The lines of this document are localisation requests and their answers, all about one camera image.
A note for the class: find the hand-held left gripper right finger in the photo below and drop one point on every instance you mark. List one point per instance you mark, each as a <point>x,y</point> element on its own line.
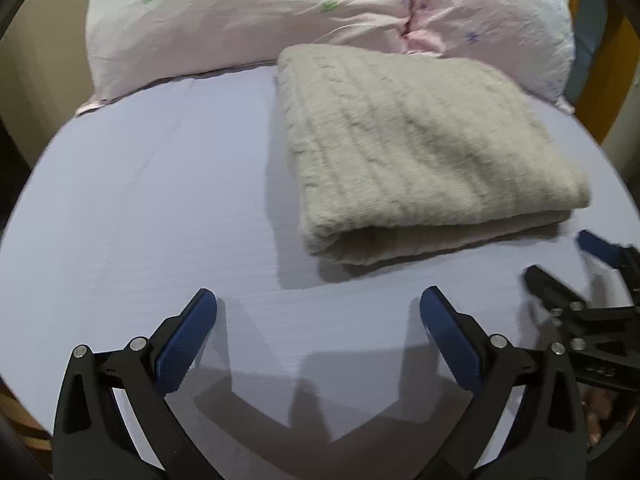
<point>452,342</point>

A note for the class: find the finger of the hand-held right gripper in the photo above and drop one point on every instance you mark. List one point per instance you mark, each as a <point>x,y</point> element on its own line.
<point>547,286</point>
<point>597,249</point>

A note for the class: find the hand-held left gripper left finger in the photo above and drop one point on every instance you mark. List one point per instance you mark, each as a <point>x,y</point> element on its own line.
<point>181,344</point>

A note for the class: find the beige knit blanket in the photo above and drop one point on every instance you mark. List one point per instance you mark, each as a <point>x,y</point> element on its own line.
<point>415,155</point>

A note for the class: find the person's right hand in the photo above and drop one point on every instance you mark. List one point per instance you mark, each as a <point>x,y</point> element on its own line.
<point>599,412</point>

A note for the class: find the lavender bed sheet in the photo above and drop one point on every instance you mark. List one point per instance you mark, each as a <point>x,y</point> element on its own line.
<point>150,220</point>

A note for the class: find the pink floral pillow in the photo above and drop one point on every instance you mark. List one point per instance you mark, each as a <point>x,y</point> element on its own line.
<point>320,20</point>

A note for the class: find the wooden bed frame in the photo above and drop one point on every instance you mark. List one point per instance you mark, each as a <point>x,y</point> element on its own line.
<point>612,60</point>

